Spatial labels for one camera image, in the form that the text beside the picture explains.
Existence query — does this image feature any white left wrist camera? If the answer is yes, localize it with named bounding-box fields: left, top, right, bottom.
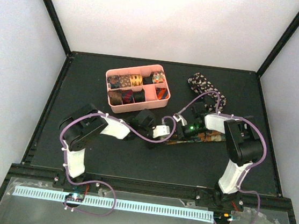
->
left=152, top=125, right=170, bottom=139

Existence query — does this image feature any purple cable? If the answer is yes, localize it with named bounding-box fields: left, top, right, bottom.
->
left=165, top=88, right=275, bottom=224
left=51, top=104, right=178, bottom=224

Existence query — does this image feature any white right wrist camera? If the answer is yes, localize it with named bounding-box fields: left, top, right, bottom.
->
left=173, top=113, right=188, bottom=126

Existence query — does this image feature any pink divided organizer box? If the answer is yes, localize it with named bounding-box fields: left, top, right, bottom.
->
left=105, top=64, right=171, bottom=114

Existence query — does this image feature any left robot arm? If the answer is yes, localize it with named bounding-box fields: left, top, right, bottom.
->
left=59, top=103, right=177, bottom=190

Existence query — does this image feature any white red floral rolled tie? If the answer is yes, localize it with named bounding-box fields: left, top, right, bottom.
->
left=151, top=71, right=166, bottom=84

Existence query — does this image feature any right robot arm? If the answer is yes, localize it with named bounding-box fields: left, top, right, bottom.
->
left=173, top=112, right=267, bottom=208

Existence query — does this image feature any brown paisley rolled tie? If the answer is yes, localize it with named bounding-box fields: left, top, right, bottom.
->
left=119, top=75, right=131, bottom=88

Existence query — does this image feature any blue floral rolled tie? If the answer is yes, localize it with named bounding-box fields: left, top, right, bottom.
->
left=107, top=75, right=121, bottom=89

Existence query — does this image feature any black frame post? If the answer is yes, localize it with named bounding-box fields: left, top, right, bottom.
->
left=256, top=11, right=299, bottom=78
left=43, top=0, right=71, bottom=56

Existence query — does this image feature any left black frame post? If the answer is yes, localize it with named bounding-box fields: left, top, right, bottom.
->
left=43, top=0, right=71, bottom=56

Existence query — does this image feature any black aluminium mounting rail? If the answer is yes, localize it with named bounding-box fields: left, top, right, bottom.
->
left=7, top=164, right=293, bottom=213

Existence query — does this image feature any black floral tie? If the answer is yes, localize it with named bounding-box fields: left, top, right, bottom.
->
left=187, top=73, right=227, bottom=112

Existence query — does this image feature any right black frame post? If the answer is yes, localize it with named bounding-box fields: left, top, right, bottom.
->
left=256, top=11, right=299, bottom=78

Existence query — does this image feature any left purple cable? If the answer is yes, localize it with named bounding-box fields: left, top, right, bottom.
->
left=51, top=104, right=178, bottom=224

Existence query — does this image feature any brown green patterned tie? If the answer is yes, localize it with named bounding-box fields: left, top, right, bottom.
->
left=165, top=130, right=226, bottom=145

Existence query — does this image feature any red striped rolled tie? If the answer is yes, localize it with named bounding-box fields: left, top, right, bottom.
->
left=156, top=88, right=169, bottom=100

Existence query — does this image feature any yellow black rolled tie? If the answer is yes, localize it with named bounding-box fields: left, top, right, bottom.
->
left=129, top=74, right=143, bottom=87

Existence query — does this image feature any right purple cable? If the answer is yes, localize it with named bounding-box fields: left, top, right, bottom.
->
left=165, top=88, right=275, bottom=224

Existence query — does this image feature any clear acrylic sheet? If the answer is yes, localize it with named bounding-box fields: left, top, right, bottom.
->
left=0, top=178, right=290, bottom=224

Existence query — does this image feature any red navy rolled tie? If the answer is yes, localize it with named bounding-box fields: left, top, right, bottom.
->
left=121, top=89, right=134, bottom=105

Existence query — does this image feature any light blue slotted strip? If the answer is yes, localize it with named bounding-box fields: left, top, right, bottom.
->
left=11, top=186, right=214, bottom=223

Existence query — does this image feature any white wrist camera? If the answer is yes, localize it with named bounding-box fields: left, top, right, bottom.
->
left=173, top=113, right=188, bottom=126
left=152, top=125, right=170, bottom=139

